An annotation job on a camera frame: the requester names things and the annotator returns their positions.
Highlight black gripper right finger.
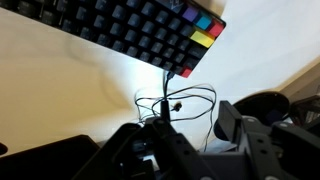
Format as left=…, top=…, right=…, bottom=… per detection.
left=213, top=99, right=320, bottom=180

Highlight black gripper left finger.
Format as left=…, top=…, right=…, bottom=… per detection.
left=71, top=117, right=221, bottom=180

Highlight black keyboard with coloured keys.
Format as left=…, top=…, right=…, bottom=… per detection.
left=0, top=0, right=227, bottom=79

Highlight black monitor round stand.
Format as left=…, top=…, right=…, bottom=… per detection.
left=232, top=91, right=291, bottom=127

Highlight black keyboard usb cable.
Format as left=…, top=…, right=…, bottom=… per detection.
left=160, top=69, right=176, bottom=123

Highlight black wired earphones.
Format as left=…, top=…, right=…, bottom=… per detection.
left=134, top=83, right=218, bottom=153

